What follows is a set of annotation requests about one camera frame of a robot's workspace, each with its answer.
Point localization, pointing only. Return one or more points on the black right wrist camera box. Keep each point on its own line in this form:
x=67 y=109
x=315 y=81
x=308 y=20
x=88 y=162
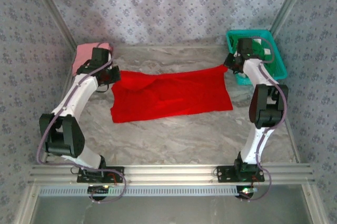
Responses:
x=245 y=46

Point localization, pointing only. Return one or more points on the aluminium mounting rail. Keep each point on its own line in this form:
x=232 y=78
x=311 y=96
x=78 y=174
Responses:
x=171 y=174

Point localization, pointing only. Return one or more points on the pink folded t-shirt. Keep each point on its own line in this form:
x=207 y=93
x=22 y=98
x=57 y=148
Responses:
x=83 y=55

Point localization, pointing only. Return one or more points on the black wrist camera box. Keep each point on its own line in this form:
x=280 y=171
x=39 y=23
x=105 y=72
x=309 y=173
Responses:
x=245 y=46
x=101 y=55

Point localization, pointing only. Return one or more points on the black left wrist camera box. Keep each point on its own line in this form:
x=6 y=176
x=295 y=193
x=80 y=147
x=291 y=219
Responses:
x=101 y=55

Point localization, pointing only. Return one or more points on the teal plastic basket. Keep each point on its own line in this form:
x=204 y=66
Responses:
x=276 y=58

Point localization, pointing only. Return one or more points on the red t-shirt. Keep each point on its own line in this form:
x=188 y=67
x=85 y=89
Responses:
x=171 y=95

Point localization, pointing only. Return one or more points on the aluminium frame post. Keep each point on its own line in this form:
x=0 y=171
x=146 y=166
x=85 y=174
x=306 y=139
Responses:
x=52 y=8
x=289 y=2

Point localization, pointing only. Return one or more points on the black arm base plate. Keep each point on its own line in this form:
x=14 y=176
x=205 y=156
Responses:
x=225 y=174
x=116 y=175

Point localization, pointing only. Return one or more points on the black electronics module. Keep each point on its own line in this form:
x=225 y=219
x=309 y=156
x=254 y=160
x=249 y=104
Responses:
x=98 y=191
x=246 y=192

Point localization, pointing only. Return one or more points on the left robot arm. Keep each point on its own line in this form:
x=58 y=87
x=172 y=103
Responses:
x=79 y=95

